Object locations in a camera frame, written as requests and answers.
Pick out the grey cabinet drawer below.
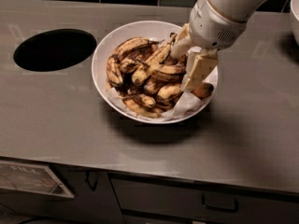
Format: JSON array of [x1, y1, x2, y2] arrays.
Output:
[[109, 175, 299, 224]]

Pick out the black cabinet door handle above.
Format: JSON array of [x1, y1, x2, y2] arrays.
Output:
[[85, 171, 99, 191]]

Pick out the round black counter hole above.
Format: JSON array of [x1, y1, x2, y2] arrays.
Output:
[[13, 29, 97, 72]]

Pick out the white paper napkin liner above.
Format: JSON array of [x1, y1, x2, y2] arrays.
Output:
[[106, 52, 217, 123]]

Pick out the white ceramic bowl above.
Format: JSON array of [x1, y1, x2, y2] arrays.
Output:
[[92, 21, 219, 124]]

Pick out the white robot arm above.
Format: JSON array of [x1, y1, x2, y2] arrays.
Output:
[[171, 0, 267, 91]]

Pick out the dark curved banana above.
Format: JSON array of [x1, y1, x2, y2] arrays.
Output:
[[149, 55, 187, 82]]

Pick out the small spotted banana bottom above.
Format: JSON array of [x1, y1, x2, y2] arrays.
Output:
[[124, 93, 156, 107]]

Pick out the orange banana at rim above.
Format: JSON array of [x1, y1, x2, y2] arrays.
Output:
[[192, 82, 214, 99]]

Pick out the spotted banana centre diagonal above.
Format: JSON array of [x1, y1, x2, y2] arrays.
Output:
[[132, 33, 177, 86]]

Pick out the pale banana bowl bottom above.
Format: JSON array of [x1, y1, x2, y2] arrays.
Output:
[[123, 99, 163, 119]]

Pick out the black drawer handle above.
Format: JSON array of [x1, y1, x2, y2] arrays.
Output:
[[201, 194, 239, 213]]

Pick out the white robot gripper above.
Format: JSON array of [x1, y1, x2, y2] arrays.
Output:
[[171, 0, 247, 91]]

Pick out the spotted banana far left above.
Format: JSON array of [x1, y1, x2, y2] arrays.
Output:
[[107, 55, 123, 87]]

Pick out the spotted banana lower right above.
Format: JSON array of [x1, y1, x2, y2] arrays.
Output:
[[156, 83, 182, 102]]

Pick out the spotted banana top left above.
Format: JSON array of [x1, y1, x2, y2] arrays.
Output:
[[111, 37, 162, 61]]

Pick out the spotted banana middle left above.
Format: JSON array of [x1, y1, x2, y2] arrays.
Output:
[[120, 46, 152, 74]]

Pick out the framed sign on cabinet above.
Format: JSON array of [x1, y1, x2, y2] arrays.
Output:
[[0, 161, 75, 198]]

